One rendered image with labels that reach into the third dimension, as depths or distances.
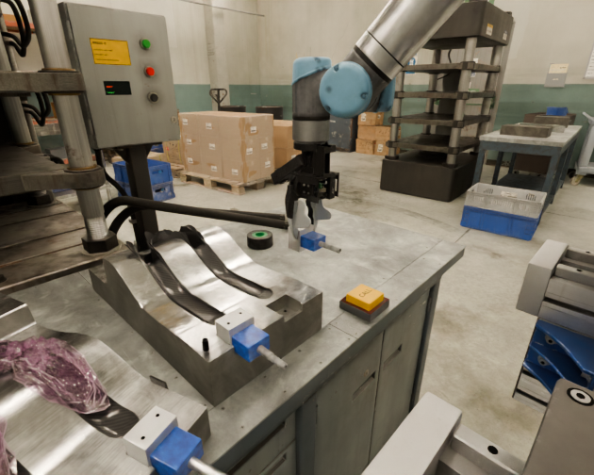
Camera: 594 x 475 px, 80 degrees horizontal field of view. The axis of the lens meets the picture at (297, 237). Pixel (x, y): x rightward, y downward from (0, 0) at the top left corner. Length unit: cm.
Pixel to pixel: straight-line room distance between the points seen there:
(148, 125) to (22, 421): 101
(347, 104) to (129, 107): 92
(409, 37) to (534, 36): 642
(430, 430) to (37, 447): 44
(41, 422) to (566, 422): 54
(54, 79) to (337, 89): 78
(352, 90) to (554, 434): 43
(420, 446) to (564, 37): 671
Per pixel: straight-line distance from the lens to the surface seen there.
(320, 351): 69
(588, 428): 34
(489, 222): 372
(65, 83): 112
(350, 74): 54
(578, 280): 69
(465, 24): 442
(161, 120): 139
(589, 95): 682
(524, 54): 695
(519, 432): 182
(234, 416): 60
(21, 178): 121
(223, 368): 58
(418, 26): 56
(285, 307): 69
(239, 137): 444
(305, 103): 71
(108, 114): 131
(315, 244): 78
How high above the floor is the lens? 125
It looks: 23 degrees down
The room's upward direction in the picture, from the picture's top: straight up
